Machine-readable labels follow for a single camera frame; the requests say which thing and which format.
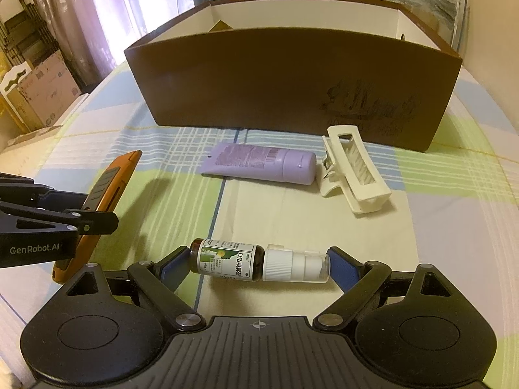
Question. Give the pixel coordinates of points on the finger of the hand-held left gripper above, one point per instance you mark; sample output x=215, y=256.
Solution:
x=61, y=200
x=93, y=223

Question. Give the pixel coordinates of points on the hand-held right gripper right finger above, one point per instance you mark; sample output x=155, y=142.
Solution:
x=342, y=269

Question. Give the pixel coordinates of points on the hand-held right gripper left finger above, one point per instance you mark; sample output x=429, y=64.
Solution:
x=172, y=267

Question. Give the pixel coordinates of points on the orange utility knife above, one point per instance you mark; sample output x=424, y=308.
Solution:
x=109, y=182

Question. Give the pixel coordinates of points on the brown spray bottle white cap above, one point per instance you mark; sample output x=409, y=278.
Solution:
x=243, y=261

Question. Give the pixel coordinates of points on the brown cardboard box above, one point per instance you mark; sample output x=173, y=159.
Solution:
x=263, y=85

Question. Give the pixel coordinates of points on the checked tablecloth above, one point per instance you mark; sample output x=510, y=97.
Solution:
x=284, y=214

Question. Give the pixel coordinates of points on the white hair claw clip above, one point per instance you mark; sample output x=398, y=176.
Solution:
x=367, y=188

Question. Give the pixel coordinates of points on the cardboard boxes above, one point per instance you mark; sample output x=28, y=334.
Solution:
x=36, y=89

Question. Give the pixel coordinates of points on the purple cosmetic tube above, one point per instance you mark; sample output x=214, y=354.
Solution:
x=259, y=162

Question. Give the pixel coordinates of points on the dark folding chairs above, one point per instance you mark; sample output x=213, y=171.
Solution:
x=24, y=28

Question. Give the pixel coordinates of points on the pink curtain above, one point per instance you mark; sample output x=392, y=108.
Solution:
x=121, y=12

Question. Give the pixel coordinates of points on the tan flat object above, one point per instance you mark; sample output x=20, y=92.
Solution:
x=221, y=27

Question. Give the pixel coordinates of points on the framed picture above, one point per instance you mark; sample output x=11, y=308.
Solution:
x=425, y=4

